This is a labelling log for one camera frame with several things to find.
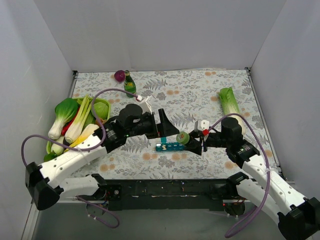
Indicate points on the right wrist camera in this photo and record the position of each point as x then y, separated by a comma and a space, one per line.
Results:
201, 125

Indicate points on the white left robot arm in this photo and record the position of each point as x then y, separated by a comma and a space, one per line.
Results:
48, 182

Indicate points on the round green cabbage toy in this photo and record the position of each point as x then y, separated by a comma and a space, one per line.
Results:
101, 109

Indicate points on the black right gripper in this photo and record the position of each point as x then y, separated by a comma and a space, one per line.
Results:
200, 140

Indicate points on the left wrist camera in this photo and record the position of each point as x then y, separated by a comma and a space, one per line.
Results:
145, 105

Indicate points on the teal weekly pill organizer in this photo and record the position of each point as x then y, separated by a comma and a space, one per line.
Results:
165, 146

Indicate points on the brown mushroom toy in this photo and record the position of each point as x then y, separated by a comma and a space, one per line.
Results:
99, 120

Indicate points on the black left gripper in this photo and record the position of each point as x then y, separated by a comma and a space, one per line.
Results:
155, 125

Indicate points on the bok choy toy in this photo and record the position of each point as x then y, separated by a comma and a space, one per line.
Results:
65, 111

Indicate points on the red chili pepper toy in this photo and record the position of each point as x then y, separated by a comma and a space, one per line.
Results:
68, 124

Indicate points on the green glass bottle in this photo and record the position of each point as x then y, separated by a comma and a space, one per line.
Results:
129, 84

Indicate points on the green pill bottle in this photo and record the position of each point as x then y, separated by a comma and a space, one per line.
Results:
183, 138

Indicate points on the green plastic basket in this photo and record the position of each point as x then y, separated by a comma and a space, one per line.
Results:
91, 119

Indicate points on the celery stalks toy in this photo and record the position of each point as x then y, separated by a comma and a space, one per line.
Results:
77, 125

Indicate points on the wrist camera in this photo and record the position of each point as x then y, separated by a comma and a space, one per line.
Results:
201, 125
145, 105

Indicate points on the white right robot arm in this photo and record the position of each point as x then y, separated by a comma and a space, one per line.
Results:
296, 216

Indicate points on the small white green vegetable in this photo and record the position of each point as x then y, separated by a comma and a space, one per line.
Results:
57, 149

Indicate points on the napa cabbage on table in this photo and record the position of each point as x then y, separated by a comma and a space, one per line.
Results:
228, 101

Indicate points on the yellow white cabbage toy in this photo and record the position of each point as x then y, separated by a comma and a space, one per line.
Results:
88, 130

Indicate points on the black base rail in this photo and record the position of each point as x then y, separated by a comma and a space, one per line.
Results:
162, 194

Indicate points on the red onion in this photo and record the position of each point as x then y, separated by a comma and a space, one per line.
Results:
119, 76

